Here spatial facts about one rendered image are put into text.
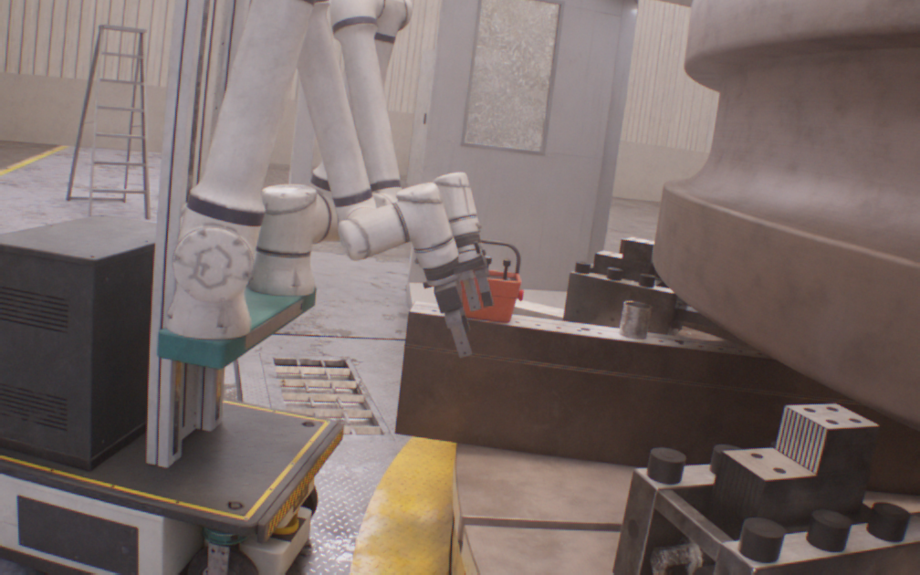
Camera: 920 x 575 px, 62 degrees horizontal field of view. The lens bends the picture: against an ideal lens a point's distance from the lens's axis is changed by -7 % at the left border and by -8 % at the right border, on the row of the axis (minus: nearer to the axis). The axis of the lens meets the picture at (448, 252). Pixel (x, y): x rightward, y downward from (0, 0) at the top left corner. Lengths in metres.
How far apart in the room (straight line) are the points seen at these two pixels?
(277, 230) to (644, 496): 1.21
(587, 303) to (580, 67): 2.50
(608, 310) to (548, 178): 2.27
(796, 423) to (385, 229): 0.85
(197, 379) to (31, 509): 0.55
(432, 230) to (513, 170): 3.76
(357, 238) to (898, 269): 1.00
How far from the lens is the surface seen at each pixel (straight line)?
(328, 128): 1.74
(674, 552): 1.46
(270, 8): 1.58
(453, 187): 2.10
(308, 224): 2.22
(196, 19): 1.92
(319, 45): 1.73
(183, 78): 1.92
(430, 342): 2.34
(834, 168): 1.88
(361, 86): 2.10
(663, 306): 3.30
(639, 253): 3.42
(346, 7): 2.15
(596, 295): 3.36
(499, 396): 2.38
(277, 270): 2.21
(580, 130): 5.57
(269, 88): 1.57
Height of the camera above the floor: 1.24
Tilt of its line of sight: 9 degrees down
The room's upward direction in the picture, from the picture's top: 7 degrees clockwise
